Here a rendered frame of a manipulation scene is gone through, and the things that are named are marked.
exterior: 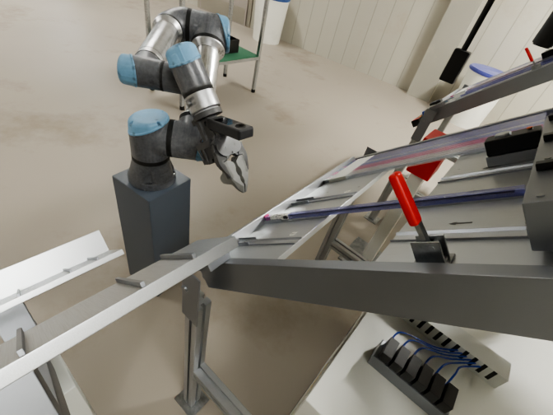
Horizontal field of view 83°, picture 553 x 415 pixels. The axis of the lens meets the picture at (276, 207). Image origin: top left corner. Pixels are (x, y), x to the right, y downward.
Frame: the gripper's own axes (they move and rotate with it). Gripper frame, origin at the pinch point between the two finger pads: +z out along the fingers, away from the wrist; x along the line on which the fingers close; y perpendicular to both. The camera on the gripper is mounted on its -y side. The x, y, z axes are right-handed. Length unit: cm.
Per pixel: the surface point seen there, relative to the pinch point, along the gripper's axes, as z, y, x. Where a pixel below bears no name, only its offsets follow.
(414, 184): 33, -5, -83
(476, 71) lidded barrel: 9, 18, -362
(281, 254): 9.8, -22.5, 15.9
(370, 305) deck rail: 13.6, -40.5, 21.1
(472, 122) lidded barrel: 62, 33, -367
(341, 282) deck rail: 10.6, -37.5, 21.1
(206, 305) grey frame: 18.4, -0.9, 22.7
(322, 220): 9.9, -22.2, 2.4
